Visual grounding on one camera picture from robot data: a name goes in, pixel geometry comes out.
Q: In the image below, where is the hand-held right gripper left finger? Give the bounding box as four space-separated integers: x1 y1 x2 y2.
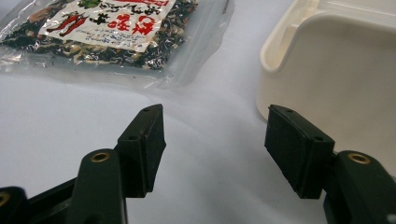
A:
65 104 167 224

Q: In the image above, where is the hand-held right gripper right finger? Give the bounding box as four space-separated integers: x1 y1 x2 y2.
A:
263 104 396 224

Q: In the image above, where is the white plastic container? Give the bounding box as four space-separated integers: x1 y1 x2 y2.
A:
255 0 396 177

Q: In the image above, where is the clear bag of dried food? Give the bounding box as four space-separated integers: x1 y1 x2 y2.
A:
0 0 235 89

